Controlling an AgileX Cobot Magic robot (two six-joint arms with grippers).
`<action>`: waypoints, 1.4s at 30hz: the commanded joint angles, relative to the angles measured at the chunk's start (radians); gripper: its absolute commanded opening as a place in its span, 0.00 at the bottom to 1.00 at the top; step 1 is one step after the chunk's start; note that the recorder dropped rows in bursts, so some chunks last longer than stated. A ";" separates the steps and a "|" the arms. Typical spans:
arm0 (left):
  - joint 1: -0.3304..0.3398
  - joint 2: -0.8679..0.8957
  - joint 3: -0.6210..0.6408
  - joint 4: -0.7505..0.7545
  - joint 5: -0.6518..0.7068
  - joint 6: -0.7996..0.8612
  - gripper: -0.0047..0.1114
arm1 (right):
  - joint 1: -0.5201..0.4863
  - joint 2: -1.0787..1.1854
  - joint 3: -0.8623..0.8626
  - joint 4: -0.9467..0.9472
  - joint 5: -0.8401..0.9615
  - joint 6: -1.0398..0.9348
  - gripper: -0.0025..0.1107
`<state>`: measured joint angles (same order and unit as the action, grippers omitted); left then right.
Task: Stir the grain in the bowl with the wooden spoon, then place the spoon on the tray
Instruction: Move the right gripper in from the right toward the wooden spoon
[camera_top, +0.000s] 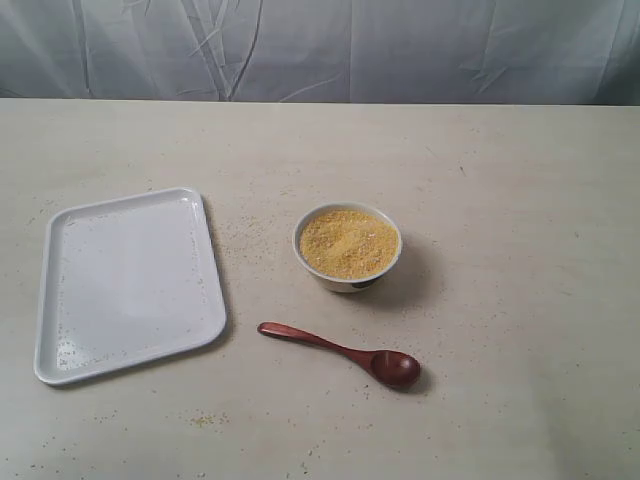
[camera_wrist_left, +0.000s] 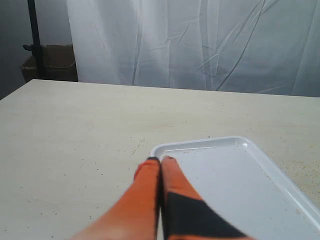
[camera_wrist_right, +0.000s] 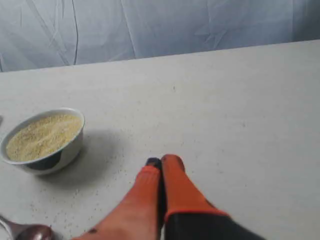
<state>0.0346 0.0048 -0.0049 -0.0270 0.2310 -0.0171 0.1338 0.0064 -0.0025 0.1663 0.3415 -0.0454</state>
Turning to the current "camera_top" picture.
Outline white wrinkled backdrop curtain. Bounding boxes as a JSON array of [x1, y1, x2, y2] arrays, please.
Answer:
[[1, 1, 639, 105]]

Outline white ceramic bowl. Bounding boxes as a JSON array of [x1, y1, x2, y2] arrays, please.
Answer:
[[292, 201, 403, 293]]

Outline white rectangular plastic tray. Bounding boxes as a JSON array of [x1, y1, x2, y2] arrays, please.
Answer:
[[34, 188, 227, 386]]

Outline dark red wooden spoon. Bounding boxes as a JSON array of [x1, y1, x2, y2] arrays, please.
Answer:
[[257, 322, 421, 390]]

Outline yellow millet grains in bowl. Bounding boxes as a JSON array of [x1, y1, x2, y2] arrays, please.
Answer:
[[299, 209, 399, 280]]

